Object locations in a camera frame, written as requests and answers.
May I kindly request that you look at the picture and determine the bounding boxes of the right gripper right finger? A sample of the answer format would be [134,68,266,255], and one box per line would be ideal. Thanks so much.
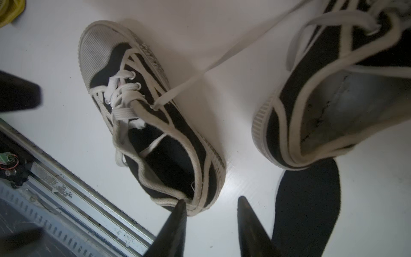
[237,196,281,257]

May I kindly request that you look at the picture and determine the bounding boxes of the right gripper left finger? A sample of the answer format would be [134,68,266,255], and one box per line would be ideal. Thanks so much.
[143,200,187,257]

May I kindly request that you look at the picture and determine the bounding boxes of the black white sneaker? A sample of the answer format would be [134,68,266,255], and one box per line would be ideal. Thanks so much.
[78,1,305,216]
[252,1,411,170]

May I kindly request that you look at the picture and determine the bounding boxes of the black insole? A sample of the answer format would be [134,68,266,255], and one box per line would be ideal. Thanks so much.
[271,158,341,257]
[128,125,195,199]

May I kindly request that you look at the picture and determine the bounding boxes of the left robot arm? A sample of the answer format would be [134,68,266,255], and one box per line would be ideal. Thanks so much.
[1,71,42,112]

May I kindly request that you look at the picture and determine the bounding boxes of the yellow tape on arm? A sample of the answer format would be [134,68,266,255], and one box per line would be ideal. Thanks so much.
[0,0,26,27]

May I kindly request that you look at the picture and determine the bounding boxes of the aluminium front rail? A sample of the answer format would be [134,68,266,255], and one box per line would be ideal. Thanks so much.
[1,121,156,257]

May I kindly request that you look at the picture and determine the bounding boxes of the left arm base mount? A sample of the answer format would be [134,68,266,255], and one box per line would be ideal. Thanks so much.
[1,132,35,188]

